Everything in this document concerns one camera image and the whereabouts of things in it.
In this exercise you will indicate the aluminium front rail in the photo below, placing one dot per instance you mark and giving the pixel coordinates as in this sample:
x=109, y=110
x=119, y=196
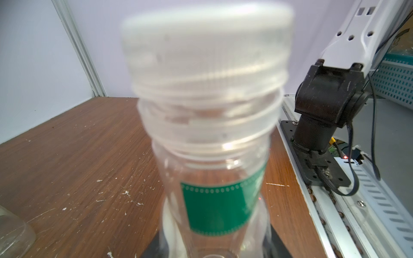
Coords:
x=376, y=222

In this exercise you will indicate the right electronics board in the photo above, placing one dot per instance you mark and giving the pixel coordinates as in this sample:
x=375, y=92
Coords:
x=340, y=149

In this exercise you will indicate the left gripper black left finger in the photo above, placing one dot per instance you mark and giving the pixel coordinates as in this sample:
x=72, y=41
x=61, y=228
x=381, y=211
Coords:
x=158, y=247

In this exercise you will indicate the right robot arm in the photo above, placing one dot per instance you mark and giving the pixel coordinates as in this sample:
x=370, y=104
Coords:
x=332, y=92

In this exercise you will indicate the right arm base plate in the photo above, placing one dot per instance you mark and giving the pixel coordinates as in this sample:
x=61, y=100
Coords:
x=308, y=164

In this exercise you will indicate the white bottle cap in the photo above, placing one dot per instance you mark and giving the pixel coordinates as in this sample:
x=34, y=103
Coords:
x=220, y=52

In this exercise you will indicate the labelled clear plastic bottle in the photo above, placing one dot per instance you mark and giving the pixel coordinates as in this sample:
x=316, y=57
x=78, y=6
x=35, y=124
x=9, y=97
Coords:
x=212, y=159

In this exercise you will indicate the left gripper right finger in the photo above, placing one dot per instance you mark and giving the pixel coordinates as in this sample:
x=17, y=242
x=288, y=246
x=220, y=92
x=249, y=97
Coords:
x=275, y=248

